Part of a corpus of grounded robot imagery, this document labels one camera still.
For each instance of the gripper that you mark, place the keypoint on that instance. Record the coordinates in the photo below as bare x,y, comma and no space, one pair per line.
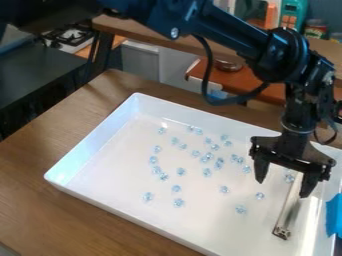
291,151

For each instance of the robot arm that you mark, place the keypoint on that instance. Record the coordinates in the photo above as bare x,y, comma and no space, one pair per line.
231,28

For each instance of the pile of blue bits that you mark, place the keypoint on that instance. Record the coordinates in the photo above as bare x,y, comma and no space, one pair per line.
206,160

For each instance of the silver tool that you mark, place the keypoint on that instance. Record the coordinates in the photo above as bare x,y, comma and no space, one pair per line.
287,213

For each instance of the blue tape strip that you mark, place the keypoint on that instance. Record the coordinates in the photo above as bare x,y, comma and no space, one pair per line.
335,215

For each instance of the red and green can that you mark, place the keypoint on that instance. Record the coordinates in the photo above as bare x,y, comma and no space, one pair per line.
316,30

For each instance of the white tray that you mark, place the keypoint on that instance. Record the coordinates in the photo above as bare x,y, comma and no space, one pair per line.
133,186

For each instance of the toy microwave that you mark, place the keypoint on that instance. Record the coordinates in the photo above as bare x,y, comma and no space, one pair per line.
271,11

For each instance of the white cabinet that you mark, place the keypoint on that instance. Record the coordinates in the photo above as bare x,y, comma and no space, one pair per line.
156,63

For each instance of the toy stove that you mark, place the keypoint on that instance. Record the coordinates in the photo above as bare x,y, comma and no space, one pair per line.
67,37

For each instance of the black side table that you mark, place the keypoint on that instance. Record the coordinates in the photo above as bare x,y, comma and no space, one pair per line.
31,76

